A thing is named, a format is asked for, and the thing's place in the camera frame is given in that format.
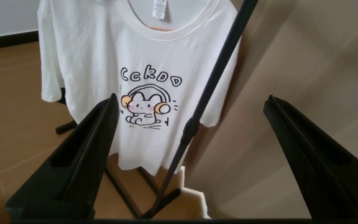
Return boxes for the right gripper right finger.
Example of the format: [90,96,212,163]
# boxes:
[262,95,358,219]

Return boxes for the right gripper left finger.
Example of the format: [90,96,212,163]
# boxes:
[5,93,121,220]

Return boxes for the white garment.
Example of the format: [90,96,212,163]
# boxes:
[37,0,241,177]

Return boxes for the pink clothes hanger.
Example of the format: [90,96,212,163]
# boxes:
[147,24,175,32]

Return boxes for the black clothes rack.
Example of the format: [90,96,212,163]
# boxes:
[55,0,260,220]

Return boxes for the beige curtain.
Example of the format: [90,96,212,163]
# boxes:
[178,0,358,219]

